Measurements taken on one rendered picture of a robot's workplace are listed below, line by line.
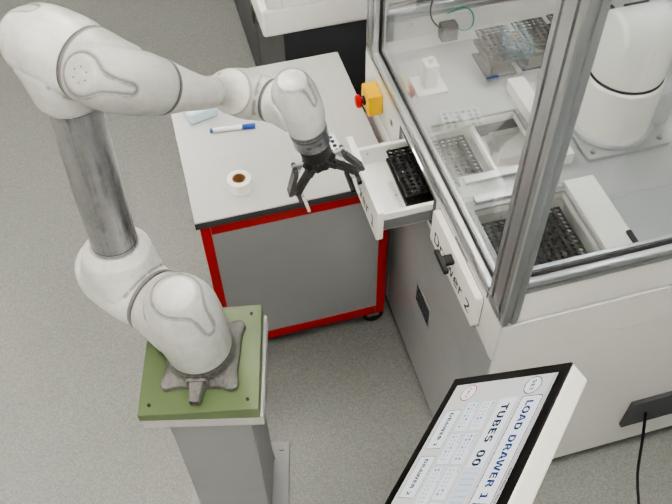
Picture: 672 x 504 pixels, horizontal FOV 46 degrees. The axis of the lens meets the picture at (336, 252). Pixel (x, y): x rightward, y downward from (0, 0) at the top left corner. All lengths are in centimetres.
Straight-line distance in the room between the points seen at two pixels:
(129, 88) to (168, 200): 204
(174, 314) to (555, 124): 84
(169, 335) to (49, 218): 179
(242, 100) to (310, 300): 100
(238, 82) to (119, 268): 48
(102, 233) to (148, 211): 163
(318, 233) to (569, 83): 125
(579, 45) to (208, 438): 131
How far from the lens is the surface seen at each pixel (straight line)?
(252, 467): 221
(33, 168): 364
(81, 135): 153
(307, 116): 177
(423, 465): 153
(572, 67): 126
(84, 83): 130
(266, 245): 235
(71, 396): 289
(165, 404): 187
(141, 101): 134
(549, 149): 137
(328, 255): 246
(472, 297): 185
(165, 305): 167
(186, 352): 173
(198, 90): 146
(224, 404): 183
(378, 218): 198
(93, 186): 161
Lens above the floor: 240
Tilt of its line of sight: 51 degrees down
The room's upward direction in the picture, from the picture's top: 1 degrees counter-clockwise
